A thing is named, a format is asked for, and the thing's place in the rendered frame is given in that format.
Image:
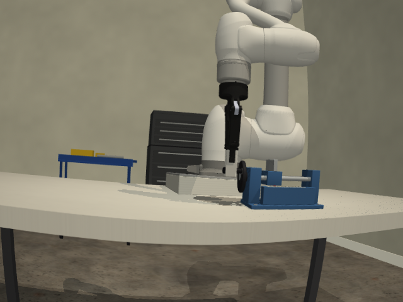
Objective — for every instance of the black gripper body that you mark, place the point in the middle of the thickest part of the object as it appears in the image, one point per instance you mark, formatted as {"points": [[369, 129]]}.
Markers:
{"points": [[233, 91]]}

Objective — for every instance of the blue bench vise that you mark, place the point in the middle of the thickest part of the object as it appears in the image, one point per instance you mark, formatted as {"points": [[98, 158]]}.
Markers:
{"points": [[273, 197]]}

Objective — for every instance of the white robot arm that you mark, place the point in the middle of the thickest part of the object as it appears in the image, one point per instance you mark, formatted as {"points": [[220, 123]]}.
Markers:
{"points": [[275, 134]]}

